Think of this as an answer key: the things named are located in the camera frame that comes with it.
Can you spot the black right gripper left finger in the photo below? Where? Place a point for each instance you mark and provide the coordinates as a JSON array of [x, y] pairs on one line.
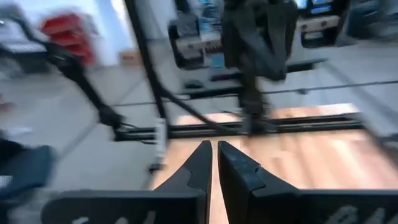
[[199, 177]]

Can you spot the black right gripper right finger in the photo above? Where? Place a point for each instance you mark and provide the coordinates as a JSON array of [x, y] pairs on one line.
[[239, 177]]

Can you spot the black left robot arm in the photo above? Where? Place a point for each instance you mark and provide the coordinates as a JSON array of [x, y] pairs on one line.
[[258, 46]]

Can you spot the cardboard box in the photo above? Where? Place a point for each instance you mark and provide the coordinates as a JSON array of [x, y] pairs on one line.
[[130, 57]]

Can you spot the dark chair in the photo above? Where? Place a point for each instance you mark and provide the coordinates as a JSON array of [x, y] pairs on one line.
[[28, 171]]

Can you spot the lit computer screen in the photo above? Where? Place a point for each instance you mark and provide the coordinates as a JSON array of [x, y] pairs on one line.
[[320, 7]]

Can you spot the red storage bins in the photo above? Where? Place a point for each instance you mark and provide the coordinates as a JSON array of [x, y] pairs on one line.
[[66, 34]]

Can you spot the black table rail frame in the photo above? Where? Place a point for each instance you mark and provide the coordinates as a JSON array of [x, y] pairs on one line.
[[311, 124]]

